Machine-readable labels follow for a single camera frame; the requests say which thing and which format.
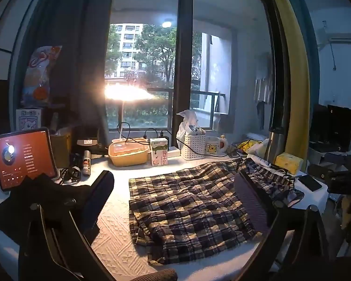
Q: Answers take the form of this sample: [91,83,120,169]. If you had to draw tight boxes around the white air conditioner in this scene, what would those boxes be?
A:
[328,32,351,43]

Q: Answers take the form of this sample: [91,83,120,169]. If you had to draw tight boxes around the dark curtain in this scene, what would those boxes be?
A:
[10,0,117,141]

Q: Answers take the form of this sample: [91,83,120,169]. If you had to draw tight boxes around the yellow padded pole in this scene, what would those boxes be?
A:
[263,0,312,164]

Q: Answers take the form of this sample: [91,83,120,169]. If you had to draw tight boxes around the white desk lamp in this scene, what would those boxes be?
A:
[104,84,153,144]

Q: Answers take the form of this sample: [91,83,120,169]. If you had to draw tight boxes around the white tube of cream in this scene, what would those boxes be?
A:
[249,155,271,167]

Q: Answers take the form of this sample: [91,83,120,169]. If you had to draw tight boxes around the tablet with red screen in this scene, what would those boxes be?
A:
[0,128,58,192]

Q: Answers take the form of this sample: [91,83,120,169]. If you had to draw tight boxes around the black monitor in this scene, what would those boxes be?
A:
[308,104,351,153]

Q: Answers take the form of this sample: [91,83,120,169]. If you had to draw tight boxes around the black cable bundle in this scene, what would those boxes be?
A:
[58,154,82,185]

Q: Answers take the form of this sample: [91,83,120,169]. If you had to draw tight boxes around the olive storage container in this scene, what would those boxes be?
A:
[50,129,72,169]

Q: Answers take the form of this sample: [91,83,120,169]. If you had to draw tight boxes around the black phone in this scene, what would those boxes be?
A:
[298,174,323,192]

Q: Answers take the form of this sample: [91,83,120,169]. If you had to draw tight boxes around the colourful snack bag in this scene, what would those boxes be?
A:
[21,45,62,107]

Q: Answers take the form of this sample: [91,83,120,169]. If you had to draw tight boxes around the steel tumbler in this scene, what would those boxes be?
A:
[265,126,284,164]

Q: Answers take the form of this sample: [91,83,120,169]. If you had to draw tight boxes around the balcony railing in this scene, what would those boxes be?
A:
[105,87,226,129]

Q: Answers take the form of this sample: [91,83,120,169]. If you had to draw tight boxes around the small spray can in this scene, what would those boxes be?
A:
[82,150,91,176]

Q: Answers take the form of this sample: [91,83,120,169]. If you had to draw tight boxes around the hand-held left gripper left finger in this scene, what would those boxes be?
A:
[18,170,115,281]

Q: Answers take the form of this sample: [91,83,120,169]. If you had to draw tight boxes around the white cartoon box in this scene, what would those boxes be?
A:
[16,108,43,132]

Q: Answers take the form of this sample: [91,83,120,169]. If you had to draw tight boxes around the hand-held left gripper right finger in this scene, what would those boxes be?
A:
[233,170,337,281]

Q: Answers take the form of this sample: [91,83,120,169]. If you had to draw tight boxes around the black desktop device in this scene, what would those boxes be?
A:
[76,126,106,155]

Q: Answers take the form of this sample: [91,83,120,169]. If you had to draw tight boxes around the plaid flannel shirt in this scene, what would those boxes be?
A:
[128,156,305,265]

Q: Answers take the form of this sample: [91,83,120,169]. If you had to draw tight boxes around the hanging clothes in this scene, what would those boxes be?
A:
[253,53,275,129]

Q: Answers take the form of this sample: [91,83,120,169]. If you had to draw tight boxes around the white plastic basket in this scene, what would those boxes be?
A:
[180,133,207,160]

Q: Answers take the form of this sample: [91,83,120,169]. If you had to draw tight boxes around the white cartoon mug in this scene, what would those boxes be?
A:
[205,136,229,156]

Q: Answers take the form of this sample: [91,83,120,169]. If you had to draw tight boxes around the yellow food container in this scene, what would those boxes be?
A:
[108,138,150,167]

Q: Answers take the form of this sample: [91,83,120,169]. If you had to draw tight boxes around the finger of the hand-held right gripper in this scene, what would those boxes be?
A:
[307,163,333,182]

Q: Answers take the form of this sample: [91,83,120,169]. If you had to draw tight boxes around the yellow and white plastic bag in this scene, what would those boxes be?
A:
[237,139,270,163]

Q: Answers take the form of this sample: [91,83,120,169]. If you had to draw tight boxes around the yellow tissue pack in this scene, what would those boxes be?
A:
[274,153,304,176]

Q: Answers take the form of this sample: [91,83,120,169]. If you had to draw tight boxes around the green and white milk carton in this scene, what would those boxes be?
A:
[150,137,169,167]

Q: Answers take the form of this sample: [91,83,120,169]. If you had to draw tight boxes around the dark window frame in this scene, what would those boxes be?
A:
[171,0,194,150]

